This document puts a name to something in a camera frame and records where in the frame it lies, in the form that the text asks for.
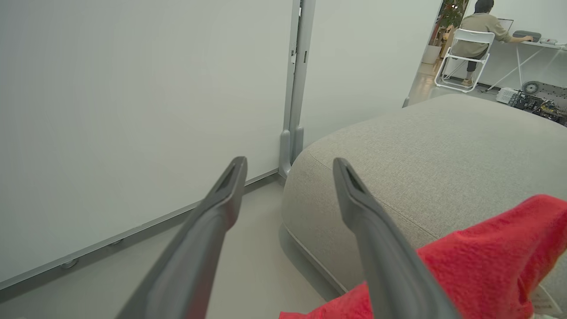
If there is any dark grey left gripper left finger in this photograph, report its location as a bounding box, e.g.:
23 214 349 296
115 156 248 319

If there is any black electronics pile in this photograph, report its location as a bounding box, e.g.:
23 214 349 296
509 91 567 127

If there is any grey fabric ottoman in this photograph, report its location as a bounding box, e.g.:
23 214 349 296
281 93 567 313

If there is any potted green plant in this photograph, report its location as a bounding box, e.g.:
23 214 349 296
422 0 469 65

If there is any white desk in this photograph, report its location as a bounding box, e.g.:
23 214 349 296
485 39 567 93

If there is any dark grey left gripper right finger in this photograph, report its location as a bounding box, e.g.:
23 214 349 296
333 158 461 319

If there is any white folding chair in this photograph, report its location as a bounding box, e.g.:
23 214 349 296
435 29 496 93

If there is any grey partition post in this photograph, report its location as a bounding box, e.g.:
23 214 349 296
279 0 317 179

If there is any seated person in olive top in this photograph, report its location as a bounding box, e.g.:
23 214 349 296
451 0 534 87

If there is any grey bag on desk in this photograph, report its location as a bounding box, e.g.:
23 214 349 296
513 30 542 43

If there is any white care label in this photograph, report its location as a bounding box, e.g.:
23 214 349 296
530 286 563 316

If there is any red fleece garment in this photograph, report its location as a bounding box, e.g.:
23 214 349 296
279 194 567 319

